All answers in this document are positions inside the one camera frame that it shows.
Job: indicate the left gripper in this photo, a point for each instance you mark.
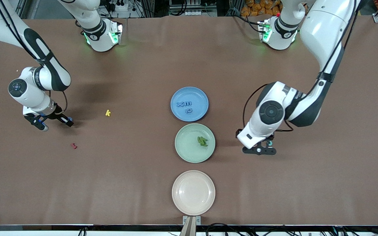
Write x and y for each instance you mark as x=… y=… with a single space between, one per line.
x=271 y=137

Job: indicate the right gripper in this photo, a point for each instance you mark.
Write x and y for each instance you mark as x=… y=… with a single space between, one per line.
x=58 y=116

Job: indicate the green letter N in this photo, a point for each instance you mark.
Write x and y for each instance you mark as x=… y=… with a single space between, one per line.
x=202 y=141

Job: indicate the blue lowercase letter a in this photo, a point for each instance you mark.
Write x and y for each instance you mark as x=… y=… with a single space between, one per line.
x=186 y=110

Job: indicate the blue letter M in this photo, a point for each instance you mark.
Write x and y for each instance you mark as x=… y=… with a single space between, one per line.
x=188 y=104

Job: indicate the blue plate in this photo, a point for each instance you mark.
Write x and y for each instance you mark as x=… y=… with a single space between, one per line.
x=199 y=114

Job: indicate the yellow letter K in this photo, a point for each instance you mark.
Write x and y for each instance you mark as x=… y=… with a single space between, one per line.
x=107 y=113

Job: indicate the green plate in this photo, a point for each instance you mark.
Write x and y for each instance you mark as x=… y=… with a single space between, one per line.
x=189 y=150

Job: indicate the beige plate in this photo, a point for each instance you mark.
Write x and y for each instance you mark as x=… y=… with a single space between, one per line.
x=193 y=193

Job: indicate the pile of orange objects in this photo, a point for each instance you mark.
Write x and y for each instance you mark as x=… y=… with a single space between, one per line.
x=254 y=8

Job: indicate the white power strip with plugs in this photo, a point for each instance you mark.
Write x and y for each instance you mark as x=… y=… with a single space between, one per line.
x=121 y=6

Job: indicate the plain white power strip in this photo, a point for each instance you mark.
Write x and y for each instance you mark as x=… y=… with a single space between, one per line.
x=194 y=13

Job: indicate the metal bracket with post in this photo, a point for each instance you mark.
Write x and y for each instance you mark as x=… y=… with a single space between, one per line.
x=191 y=220

